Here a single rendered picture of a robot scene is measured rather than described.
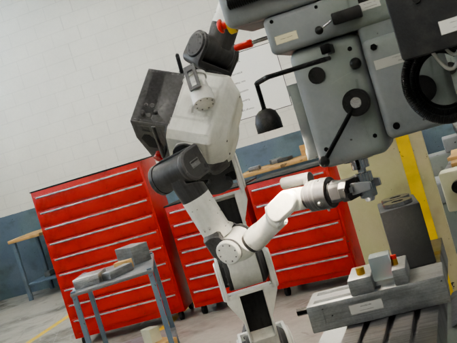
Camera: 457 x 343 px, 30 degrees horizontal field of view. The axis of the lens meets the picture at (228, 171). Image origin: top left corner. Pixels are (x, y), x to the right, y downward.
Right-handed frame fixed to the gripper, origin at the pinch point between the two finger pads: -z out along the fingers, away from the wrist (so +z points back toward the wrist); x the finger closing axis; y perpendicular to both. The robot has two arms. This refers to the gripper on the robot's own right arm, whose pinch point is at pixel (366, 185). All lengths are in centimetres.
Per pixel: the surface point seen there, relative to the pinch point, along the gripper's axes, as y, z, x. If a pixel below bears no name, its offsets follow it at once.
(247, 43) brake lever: -46, 25, 0
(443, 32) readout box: -32, -41, -23
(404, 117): -15.5, -18.6, -5.5
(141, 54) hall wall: -152, 671, 703
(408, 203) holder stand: 11.6, 3.6, 28.5
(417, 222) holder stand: 17.4, 1.3, 26.6
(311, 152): -12.4, 10.1, -6.1
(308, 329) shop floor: 126, 226, 275
